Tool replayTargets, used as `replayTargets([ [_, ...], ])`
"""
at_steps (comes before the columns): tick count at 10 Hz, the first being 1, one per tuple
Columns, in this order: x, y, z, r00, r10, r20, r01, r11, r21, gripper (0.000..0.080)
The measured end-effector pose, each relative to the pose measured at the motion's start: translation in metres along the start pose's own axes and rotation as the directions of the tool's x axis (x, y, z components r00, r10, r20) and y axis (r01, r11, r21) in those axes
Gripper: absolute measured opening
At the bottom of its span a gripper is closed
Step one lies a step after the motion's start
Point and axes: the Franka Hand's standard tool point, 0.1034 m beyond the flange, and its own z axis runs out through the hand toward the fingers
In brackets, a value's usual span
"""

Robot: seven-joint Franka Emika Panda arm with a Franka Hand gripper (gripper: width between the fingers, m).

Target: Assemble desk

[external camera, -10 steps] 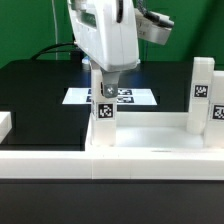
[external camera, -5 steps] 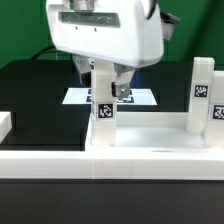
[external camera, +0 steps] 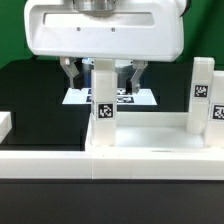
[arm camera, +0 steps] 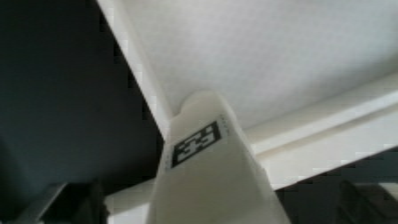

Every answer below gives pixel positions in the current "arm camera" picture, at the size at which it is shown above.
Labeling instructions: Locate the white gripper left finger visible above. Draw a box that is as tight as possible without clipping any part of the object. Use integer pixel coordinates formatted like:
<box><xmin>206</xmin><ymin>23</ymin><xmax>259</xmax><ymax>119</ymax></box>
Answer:
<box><xmin>10</xmin><ymin>181</ymin><xmax>106</xmax><ymax>224</ymax></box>

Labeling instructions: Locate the white front obstacle bar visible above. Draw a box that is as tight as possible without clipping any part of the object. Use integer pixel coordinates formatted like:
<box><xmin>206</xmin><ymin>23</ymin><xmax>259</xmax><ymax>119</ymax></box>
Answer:
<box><xmin>103</xmin><ymin>106</ymin><xmax>398</xmax><ymax>224</ymax></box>

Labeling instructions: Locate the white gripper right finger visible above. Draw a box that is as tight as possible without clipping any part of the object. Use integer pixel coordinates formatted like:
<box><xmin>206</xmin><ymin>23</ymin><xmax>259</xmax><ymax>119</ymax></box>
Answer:
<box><xmin>333</xmin><ymin>181</ymin><xmax>398</xmax><ymax>224</ymax></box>

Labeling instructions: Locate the white desk top tray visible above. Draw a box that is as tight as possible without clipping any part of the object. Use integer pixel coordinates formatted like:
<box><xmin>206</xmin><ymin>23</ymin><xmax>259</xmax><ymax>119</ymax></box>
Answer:
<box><xmin>94</xmin><ymin>0</ymin><xmax>398</xmax><ymax>154</ymax></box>

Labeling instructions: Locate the white leg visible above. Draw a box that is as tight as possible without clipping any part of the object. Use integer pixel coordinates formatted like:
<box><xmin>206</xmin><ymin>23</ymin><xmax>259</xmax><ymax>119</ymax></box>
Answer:
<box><xmin>145</xmin><ymin>91</ymin><xmax>291</xmax><ymax>224</ymax></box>

